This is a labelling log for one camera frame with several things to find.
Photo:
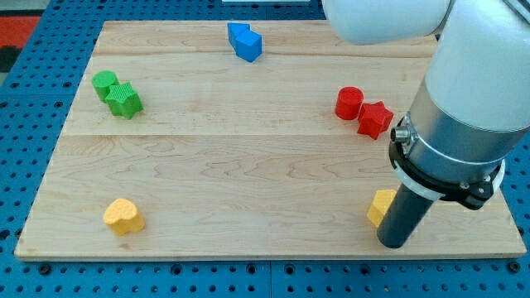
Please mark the yellow heart block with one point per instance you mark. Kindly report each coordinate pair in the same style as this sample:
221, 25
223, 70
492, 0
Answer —
123, 216

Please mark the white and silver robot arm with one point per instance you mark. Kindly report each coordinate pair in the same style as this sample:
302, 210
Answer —
472, 106

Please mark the yellow hexagon block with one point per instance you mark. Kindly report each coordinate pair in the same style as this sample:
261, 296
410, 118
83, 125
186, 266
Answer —
381, 202

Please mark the light wooden board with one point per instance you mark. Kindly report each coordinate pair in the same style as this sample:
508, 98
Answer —
230, 160

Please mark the red cylinder block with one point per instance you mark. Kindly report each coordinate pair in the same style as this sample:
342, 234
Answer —
349, 102

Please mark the blue cube block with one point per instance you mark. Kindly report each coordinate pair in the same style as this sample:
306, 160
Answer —
248, 45

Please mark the red star block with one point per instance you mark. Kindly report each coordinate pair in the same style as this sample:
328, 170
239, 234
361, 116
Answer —
374, 118

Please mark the blue pentagon block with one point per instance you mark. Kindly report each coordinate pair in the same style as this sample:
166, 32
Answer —
234, 29

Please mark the green star block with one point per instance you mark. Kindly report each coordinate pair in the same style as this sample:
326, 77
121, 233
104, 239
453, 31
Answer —
123, 100

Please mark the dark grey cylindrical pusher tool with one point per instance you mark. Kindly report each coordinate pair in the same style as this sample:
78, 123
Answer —
404, 214

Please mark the green cylinder block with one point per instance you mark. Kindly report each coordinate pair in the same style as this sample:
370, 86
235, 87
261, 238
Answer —
102, 81

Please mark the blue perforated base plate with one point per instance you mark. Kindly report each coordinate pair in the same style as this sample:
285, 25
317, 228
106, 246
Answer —
35, 99

